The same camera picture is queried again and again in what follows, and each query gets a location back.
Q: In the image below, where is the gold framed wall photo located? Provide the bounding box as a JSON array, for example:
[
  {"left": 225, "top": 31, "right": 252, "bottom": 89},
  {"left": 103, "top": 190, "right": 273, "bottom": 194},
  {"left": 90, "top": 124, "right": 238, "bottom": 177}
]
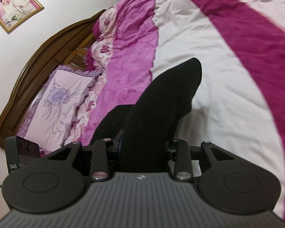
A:
[{"left": 0, "top": 0, "right": 44, "bottom": 34}]

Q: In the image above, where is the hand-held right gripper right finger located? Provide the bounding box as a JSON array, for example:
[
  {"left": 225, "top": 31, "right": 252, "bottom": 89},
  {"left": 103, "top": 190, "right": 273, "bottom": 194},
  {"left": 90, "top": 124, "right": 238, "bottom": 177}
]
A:
[{"left": 165, "top": 139, "right": 237, "bottom": 181}]

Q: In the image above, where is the purple white floral quilt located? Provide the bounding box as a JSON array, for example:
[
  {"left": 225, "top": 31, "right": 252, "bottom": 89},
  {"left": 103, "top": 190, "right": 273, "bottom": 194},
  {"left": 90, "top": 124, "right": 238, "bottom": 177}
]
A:
[{"left": 38, "top": 0, "right": 285, "bottom": 220}]

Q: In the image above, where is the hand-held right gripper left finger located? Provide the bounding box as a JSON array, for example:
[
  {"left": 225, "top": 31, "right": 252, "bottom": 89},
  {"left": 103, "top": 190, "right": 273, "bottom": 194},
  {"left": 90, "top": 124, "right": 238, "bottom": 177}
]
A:
[{"left": 47, "top": 129, "right": 124, "bottom": 181}]

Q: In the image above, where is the lilac floral pillow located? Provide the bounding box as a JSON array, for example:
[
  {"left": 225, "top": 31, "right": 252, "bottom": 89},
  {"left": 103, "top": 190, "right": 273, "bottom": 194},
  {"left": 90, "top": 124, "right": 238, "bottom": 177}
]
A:
[{"left": 16, "top": 64, "right": 103, "bottom": 153}]

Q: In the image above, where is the black garment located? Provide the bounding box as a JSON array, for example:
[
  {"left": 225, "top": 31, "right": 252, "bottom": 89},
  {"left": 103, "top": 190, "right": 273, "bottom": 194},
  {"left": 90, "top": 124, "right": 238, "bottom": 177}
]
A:
[{"left": 82, "top": 57, "right": 203, "bottom": 174}]

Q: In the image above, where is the brown wooden headboard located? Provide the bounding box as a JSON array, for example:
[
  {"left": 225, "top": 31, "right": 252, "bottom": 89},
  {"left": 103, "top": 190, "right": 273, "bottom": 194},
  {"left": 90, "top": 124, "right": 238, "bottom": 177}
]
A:
[{"left": 0, "top": 9, "right": 105, "bottom": 148}]

